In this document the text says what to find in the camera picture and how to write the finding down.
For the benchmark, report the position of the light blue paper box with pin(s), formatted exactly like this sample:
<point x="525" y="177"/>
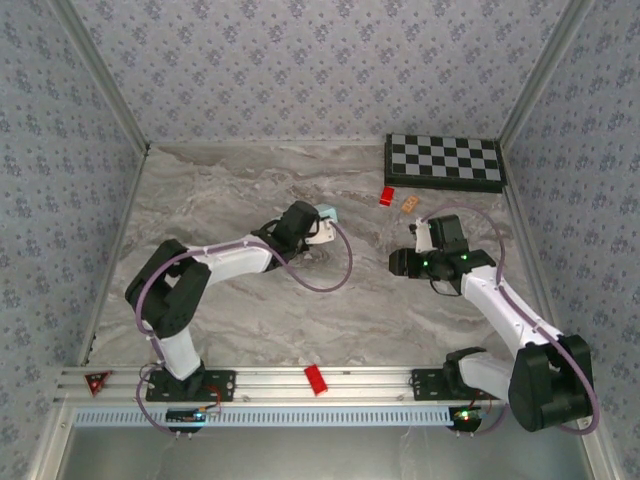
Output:
<point x="330" y="212"/>

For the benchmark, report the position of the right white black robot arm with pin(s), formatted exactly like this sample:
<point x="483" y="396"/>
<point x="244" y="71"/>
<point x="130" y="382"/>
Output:
<point x="480" y="380"/>

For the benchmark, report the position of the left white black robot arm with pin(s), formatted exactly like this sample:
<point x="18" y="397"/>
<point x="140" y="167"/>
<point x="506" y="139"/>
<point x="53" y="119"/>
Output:
<point x="235" y="265"/>

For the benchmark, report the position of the small orange block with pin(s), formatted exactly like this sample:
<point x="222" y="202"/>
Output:
<point x="410" y="205"/>

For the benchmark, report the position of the small red block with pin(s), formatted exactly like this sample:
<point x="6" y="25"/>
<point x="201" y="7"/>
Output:
<point x="387" y="196"/>

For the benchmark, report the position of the black grey chessboard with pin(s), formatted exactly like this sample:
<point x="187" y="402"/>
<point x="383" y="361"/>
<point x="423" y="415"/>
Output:
<point x="440" y="160"/>

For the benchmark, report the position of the long red brick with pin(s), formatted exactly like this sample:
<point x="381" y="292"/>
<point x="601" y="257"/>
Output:
<point x="316" y="380"/>

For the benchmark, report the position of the grey metal panel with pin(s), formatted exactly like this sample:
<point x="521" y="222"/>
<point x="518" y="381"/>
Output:
<point x="325" y="455"/>

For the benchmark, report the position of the red triangle sign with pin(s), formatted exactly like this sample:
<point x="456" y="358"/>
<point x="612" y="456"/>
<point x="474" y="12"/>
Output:
<point x="96" y="382"/>

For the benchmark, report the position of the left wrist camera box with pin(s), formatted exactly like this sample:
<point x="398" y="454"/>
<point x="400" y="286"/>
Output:
<point x="300" y="215"/>

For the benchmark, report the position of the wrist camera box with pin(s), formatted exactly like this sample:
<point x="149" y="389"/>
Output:
<point x="447" y="230"/>
<point x="300" y="215"/>

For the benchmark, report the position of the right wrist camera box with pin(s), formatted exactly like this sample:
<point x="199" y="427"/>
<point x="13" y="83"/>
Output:
<point x="447" y="230"/>

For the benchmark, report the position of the aluminium side rail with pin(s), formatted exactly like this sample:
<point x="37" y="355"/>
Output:
<point x="525" y="220"/>
<point x="125" y="220"/>

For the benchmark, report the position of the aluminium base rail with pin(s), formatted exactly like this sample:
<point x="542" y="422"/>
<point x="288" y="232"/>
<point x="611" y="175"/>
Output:
<point x="370" y="382"/>

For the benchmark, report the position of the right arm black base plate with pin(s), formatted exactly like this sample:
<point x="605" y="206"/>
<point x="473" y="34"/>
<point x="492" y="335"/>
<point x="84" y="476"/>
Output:
<point x="425" y="385"/>

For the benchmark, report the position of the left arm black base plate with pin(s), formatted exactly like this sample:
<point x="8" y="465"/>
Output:
<point x="225" y="385"/>

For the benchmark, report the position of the aluminium corner post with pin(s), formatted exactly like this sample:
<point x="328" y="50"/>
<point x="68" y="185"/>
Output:
<point x="542" y="75"/>
<point x="107" y="75"/>

